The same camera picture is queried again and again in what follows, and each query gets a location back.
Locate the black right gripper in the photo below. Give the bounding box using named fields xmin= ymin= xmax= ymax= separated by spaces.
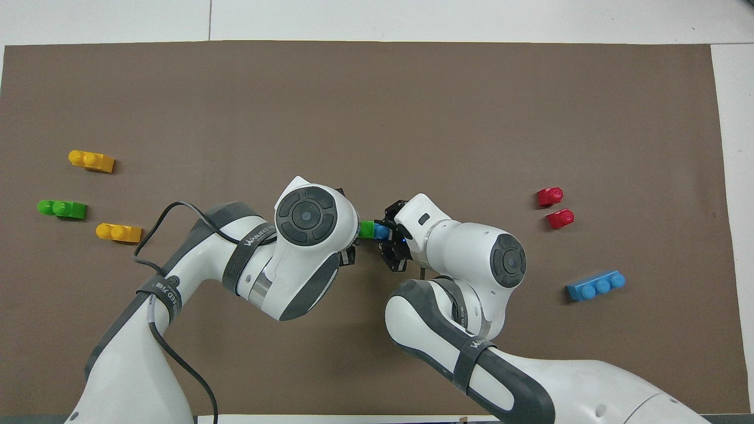
xmin=334 ymin=187 xmax=414 ymax=273

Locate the blue three-stud toy block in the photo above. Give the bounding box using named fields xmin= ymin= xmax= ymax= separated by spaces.
xmin=565 ymin=270 xmax=627 ymax=302

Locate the yellow two-stud toy block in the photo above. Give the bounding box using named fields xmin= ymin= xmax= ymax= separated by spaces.
xmin=68 ymin=150 xmax=115 ymax=174
xmin=96 ymin=223 xmax=143 ymax=244

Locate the brown table mat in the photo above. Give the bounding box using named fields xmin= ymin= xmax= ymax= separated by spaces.
xmin=0 ymin=40 xmax=752 ymax=416

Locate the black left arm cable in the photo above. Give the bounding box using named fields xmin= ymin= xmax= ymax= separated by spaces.
xmin=133 ymin=201 xmax=279 ymax=424

